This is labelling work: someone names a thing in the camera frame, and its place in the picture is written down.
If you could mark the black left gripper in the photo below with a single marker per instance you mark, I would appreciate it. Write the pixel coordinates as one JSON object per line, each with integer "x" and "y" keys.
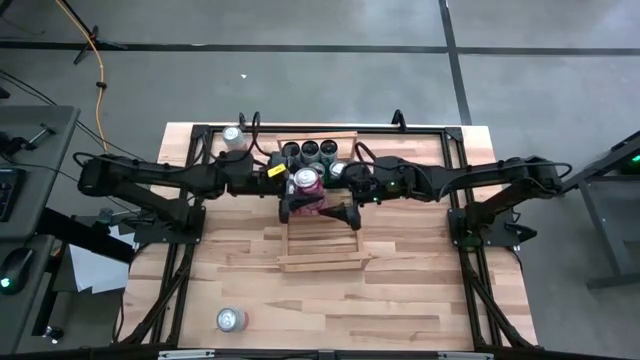
{"x": 250, "y": 180}

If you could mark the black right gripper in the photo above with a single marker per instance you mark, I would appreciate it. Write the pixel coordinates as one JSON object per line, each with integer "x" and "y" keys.
{"x": 390, "y": 180}

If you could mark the red Coca-Cola can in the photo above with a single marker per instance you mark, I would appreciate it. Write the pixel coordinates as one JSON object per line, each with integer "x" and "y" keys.
{"x": 306, "y": 179}

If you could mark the wooden slatted shelf rack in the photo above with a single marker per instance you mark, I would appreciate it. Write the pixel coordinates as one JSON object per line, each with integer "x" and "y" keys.
{"x": 320, "y": 247}

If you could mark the dark can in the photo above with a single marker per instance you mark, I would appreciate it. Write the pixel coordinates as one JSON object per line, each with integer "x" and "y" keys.
{"x": 328, "y": 148}

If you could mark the white and pink soda can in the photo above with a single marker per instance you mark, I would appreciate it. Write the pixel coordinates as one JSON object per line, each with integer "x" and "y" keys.
{"x": 233, "y": 136}

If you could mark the silver soda can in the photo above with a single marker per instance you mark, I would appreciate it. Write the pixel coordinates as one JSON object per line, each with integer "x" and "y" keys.
{"x": 230, "y": 319}

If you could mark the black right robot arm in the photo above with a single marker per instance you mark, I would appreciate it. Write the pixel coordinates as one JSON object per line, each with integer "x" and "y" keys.
{"x": 500, "y": 175}

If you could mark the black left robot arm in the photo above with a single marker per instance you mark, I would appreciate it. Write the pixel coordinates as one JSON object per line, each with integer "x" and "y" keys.
{"x": 150, "y": 170}

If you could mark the white paper sheets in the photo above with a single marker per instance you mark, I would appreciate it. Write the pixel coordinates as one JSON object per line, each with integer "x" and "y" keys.
{"x": 100, "y": 272}

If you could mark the black beam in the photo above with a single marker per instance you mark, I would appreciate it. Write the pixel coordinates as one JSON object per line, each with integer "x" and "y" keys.
{"x": 85, "y": 235}

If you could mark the grey desk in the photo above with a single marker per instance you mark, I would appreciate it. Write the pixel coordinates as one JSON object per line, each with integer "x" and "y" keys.
{"x": 615, "y": 225}
{"x": 45, "y": 165}

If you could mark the black tripod stand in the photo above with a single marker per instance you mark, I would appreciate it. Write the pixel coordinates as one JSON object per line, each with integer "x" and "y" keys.
{"x": 93, "y": 37}

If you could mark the black computer mouse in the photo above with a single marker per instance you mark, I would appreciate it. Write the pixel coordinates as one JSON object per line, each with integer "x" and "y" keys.
{"x": 17, "y": 267}

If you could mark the black keyboard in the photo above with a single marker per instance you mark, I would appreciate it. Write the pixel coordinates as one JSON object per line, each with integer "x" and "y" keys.
{"x": 10, "y": 195}

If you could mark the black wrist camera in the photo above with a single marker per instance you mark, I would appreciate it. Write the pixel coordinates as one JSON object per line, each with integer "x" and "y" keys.
{"x": 276, "y": 165}

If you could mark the silver metal bracket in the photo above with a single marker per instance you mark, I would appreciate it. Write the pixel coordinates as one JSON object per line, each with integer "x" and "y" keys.
{"x": 186, "y": 354}
{"x": 465, "y": 356}

